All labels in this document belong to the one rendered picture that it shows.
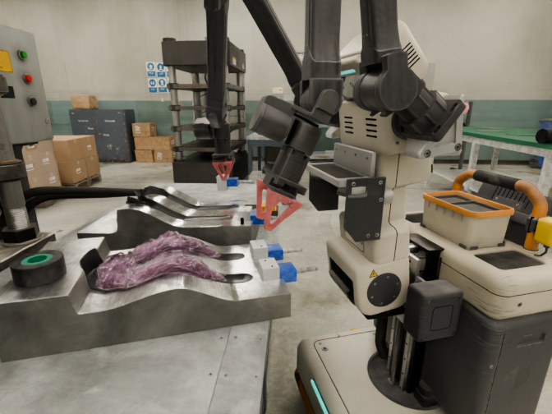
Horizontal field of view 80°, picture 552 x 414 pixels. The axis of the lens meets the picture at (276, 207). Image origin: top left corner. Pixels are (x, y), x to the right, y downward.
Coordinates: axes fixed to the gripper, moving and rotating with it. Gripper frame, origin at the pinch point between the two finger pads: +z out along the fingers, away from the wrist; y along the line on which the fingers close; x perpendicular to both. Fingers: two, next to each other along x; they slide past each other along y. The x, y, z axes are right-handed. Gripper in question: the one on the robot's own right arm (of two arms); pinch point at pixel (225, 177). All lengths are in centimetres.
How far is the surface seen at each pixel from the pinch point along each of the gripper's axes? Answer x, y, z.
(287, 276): 25, 57, 10
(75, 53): -443, -628, -141
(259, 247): 18, 48, 7
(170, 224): -8.4, 36.1, 5.6
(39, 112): -73, -7, -25
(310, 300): 35, -67, 96
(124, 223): -21.5, 36.3, 5.3
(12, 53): -72, 0, -45
